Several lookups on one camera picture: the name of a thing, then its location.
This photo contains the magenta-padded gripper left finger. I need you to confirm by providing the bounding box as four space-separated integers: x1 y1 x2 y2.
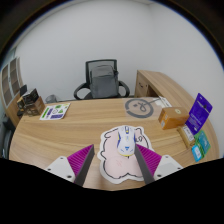
44 143 96 187

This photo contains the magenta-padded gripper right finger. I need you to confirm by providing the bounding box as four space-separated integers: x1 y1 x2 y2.
133 143 184 185

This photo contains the white blue yellow computer mouse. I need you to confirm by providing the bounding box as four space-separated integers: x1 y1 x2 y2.
115 124 137 158

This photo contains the pink pig-shaped mouse pad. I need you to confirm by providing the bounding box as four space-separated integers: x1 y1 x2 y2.
96 124 158 185

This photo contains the tan box white label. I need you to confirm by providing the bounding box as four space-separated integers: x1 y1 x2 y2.
176 124 196 149

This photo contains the light blue package card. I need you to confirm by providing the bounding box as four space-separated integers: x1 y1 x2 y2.
190 143 204 163

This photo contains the small orange-brown box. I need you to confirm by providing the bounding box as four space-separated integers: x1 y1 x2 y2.
157 106 190 131

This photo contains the white sticker sheet green purple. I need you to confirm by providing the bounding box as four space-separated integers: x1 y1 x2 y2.
38 102 72 121

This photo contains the teal package card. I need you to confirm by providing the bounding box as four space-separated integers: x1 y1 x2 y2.
193 129 212 156

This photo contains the brown cardboard box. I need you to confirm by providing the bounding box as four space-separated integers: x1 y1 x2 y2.
23 95 46 117

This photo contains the grey waste bin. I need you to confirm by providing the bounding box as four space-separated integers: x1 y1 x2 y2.
45 94 58 104

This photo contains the purple hanging package card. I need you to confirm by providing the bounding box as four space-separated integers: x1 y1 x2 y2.
184 92 214 136

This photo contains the black mesh office chair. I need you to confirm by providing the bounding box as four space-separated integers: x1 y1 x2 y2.
73 59 131 100

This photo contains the black leather armchair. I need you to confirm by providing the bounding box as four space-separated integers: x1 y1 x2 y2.
0 116 15 159

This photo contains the wooden side desk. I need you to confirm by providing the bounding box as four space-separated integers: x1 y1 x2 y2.
133 69 201 111

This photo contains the black ribbed box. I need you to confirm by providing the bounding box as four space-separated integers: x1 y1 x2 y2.
20 88 40 105

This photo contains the grey backpack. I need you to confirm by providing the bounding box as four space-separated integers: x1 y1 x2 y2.
88 64 120 99

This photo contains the small black chair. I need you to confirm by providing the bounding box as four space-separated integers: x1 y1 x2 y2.
18 84 29 98

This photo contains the wooden shelf unit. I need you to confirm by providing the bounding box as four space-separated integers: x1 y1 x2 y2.
0 57 25 128

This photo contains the clear mat grey ring print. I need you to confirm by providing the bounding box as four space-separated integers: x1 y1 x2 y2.
123 96 173 119

